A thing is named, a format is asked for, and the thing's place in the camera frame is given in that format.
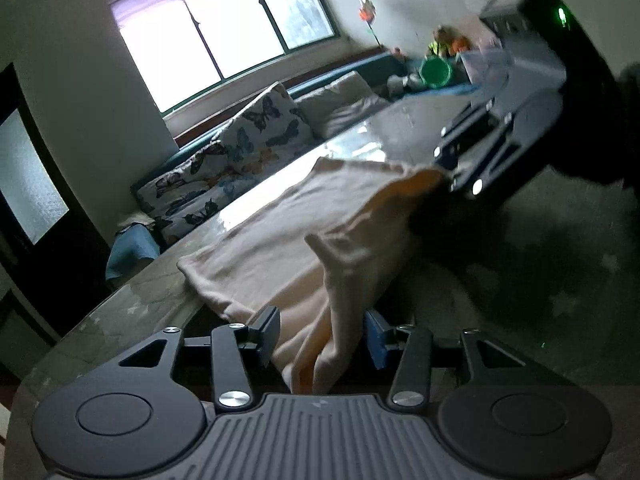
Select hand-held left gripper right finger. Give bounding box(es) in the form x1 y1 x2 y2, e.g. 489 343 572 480
365 309 527 407

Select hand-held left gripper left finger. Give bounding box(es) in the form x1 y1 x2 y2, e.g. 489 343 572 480
117 306 282 409

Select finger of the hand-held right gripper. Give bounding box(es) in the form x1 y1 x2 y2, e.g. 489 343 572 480
434 102 503 167
447 120 522 197

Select beige garment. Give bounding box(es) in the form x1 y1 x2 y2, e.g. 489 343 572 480
177 156 452 396

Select green plastic bowl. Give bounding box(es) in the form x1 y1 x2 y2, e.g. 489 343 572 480
419 55 455 89

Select grey white plush toy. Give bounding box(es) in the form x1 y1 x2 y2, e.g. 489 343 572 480
389 72 426 97

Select yellow orange plush toys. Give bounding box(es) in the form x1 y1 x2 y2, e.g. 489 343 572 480
426 25 472 59

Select grey star quilted table mat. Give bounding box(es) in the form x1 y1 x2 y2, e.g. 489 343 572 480
10 91 640 480

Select teal sofa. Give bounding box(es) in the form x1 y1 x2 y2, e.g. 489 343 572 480
105 45 483 282

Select beige pillow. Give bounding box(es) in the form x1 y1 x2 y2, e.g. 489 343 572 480
295 71 392 137

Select beige crumpled towel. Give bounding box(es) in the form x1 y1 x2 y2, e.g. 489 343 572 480
117 211 153 235

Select green framed window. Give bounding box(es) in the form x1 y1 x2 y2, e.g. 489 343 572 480
95 0 337 114

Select dark wooden glass door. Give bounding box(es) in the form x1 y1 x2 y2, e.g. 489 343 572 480
0 62 115 312

